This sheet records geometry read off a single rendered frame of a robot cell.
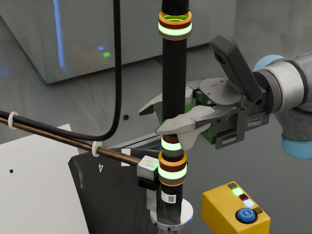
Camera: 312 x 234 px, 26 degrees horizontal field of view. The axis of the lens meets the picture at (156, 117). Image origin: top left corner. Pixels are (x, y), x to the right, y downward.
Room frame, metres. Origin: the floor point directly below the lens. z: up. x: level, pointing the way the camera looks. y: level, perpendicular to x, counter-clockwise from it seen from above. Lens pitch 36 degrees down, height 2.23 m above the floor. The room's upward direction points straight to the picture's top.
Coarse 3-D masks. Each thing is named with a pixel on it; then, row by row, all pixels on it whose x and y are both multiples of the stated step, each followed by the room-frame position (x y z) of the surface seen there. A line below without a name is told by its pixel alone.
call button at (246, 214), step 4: (244, 208) 1.21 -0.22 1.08; (248, 208) 1.21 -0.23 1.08; (240, 212) 1.20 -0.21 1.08; (244, 212) 1.20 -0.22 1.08; (248, 212) 1.20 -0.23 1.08; (252, 212) 1.20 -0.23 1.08; (240, 216) 1.18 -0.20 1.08; (244, 216) 1.18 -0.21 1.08; (248, 216) 1.18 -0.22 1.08; (252, 216) 1.18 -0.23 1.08; (244, 220) 1.17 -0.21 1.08; (248, 220) 1.17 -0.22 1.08; (252, 220) 1.18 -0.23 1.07
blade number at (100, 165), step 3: (96, 162) 0.98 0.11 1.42; (99, 162) 0.98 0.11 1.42; (102, 162) 0.98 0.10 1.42; (105, 162) 0.98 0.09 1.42; (96, 165) 0.98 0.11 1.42; (99, 165) 0.97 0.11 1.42; (102, 165) 0.97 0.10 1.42; (105, 165) 0.97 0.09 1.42; (96, 168) 0.97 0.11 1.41; (99, 168) 0.97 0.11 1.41; (102, 168) 0.97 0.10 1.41; (105, 168) 0.97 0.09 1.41; (99, 171) 0.97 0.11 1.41; (102, 171) 0.97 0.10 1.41; (105, 171) 0.96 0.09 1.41; (99, 174) 0.96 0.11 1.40; (102, 174) 0.96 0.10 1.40; (105, 174) 0.96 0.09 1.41
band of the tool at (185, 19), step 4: (160, 12) 0.81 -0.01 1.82; (188, 12) 0.81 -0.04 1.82; (160, 16) 0.80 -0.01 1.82; (164, 16) 0.82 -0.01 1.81; (168, 16) 0.82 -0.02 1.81; (172, 16) 0.82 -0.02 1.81; (176, 16) 0.82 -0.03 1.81; (180, 16) 0.82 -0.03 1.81; (184, 16) 0.82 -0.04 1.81; (188, 16) 0.81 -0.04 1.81; (164, 20) 0.78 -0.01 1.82; (168, 20) 0.78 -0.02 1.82; (172, 20) 0.82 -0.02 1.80; (176, 20) 0.82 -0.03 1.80; (180, 20) 0.82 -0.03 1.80; (184, 20) 0.78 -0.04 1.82; (188, 20) 0.79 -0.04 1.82; (172, 24) 0.78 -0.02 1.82; (176, 24) 0.78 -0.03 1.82; (180, 24) 0.78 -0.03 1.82; (184, 28) 0.78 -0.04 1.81
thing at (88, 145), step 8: (0, 120) 0.94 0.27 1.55; (24, 128) 0.92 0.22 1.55; (32, 128) 0.91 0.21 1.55; (48, 136) 0.89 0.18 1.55; (56, 136) 0.89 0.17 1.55; (64, 136) 0.89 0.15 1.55; (72, 144) 0.87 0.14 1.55; (80, 144) 0.87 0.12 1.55; (88, 144) 0.87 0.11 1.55; (96, 152) 0.85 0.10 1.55; (104, 152) 0.85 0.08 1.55; (112, 152) 0.84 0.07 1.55; (120, 152) 0.85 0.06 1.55; (120, 160) 0.83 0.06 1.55; (128, 160) 0.83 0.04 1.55; (136, 160) 0.83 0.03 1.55
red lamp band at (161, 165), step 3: (186, 159) 0.80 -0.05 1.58; (159, 162) 0.79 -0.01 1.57; (186, 162) 0.80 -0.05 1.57; (159, 165) 0.79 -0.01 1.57; (162, 165) 0.79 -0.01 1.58; (165, 165) 0.78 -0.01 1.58; (180, 165) 0.78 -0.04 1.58; (183, 165) 0.79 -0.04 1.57; (162, 168) 0.79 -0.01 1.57; (165, 168) 0.78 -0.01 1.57; (168, 168) 0.78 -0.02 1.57; (171, 168) 0.78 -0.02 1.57; (174, 168) 0.78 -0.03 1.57; (177, 168) 0.78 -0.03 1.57; (180, 168) 0.78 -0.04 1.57; (183, 168) 0.79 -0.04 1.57; (168, 171) 0.78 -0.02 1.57; (171, 171) 0.78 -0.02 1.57; (174, 171) 0.78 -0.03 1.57; (177, 171) 0.78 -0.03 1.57
